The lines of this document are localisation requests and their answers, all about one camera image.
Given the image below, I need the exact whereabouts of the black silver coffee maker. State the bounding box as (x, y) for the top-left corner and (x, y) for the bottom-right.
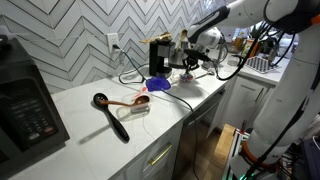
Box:
(149, 40), (175, 78)

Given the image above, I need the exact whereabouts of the brown wooden spoon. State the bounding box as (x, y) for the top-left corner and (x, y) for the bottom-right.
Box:
(98, 95), (150, 107)

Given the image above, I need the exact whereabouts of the black slotted spoon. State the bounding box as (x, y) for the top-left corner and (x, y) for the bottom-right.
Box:
(93, 93), (130, 142)

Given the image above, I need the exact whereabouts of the gold drawer handle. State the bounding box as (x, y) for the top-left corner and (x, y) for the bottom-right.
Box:
(148, 142), (172, 166)

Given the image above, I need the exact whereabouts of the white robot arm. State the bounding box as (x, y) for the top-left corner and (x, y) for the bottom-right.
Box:
(187, 0), (320, 180)

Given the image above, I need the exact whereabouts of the long wooden spatula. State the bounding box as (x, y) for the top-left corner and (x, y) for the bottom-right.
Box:
(139, 33), (171, 44)

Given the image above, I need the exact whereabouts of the large wooden spoon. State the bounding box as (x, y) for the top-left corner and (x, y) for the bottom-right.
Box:
(176, 29), (188, 52)

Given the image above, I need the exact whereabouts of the white wall outlet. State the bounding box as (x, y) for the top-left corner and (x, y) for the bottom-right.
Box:
(107, 33), (119, 53)

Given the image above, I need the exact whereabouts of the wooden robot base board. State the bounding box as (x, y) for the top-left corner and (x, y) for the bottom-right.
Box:
(203, 124), (235, 180)

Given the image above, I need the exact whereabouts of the dish drying mat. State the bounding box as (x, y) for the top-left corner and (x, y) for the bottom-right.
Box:
(246, 56), (279, 74)

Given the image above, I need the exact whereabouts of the grey utensil holder crock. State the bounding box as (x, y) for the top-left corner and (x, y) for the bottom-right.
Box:
(168, 50), (187, 69)

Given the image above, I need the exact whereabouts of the small clear glass cup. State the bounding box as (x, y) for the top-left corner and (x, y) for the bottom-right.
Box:
(122, 93), (151, 113)

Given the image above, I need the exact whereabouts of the black power cable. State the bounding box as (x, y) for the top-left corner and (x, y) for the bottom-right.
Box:
(113, 44), (201, 180)

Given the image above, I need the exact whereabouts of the blue lunch box lid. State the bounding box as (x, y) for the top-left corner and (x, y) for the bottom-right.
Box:
(146, 77), (171, 92)

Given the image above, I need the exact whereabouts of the black microwave oven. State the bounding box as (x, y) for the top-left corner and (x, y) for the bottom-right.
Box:
(0, 38), (70, 178)

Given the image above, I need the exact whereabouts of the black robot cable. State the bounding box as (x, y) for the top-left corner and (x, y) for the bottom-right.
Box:
(213, 19), (298, 82)

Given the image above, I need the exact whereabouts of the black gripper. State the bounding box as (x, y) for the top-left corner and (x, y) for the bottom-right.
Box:
(183, 49), (210, 74)

